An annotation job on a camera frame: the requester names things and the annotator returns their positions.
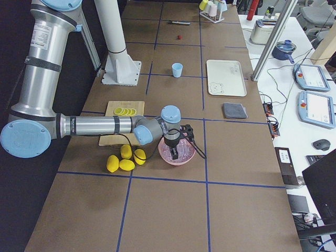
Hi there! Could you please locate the black computer mouse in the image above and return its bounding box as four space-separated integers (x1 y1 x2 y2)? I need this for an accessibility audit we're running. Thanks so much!
312 139 331 151

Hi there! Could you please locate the blue saucepan with lid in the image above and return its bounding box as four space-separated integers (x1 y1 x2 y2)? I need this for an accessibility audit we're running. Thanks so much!
272 39 297 64

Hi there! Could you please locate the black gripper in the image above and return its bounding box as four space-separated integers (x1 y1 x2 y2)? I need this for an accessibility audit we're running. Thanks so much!
164 132 181 160

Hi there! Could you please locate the whole yellow lemon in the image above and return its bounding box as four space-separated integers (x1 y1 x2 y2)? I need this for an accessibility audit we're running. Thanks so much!
106 155 119 173
120 144 132 160
119 159 135 171
133 149 146 165

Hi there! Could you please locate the white cup rack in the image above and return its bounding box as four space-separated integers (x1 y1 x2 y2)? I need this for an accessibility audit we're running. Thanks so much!
199 0 228 23

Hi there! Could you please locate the grey folded cloth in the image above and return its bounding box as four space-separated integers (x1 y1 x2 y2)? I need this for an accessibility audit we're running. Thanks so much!
222 102 248 119

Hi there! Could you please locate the blue teach pendant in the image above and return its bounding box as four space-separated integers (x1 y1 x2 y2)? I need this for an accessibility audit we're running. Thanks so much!
298 91 335 129
293 64 331 92

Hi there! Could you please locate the black box white label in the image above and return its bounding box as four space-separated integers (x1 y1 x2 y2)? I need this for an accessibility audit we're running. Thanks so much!
275 147 301 189

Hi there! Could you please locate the light blue plastic cup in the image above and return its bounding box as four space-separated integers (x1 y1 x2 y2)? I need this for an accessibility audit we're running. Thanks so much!
172 62 183 78

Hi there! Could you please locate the bamboo cutting board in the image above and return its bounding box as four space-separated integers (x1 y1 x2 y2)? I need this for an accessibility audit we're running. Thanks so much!
99 101 145 146

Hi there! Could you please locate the white toaster appliance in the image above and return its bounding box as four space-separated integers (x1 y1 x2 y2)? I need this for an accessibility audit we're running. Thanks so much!
250 19 277 45

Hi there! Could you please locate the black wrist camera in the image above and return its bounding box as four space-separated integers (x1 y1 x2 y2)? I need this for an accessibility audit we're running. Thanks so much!
181 124 194 141

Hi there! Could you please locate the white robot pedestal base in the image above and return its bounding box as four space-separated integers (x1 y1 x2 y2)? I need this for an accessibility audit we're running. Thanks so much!
94 0 142 86

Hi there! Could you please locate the black laptop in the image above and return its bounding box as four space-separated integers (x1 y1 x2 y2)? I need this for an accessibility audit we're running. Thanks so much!
298 150 335 239

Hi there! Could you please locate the aluminium frame post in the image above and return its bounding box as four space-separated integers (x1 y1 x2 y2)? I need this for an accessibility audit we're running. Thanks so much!
251 0 298 81

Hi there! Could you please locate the cream bear serving tray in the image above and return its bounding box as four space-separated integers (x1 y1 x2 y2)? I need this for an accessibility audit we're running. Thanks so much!
206 59 247 97

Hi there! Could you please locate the pink bowl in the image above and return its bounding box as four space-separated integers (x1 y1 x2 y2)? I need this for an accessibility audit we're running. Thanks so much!
157 138 197 167

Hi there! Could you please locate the pile of ice cubes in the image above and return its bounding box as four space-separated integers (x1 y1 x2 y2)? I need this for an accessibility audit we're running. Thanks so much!
161 139 195 163

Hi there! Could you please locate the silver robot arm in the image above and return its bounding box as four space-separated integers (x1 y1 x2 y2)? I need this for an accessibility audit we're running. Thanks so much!
1 1 182 159

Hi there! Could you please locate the black power strip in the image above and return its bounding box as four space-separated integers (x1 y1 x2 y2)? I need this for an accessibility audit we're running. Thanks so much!
262 102 274 116
267 117 280 138

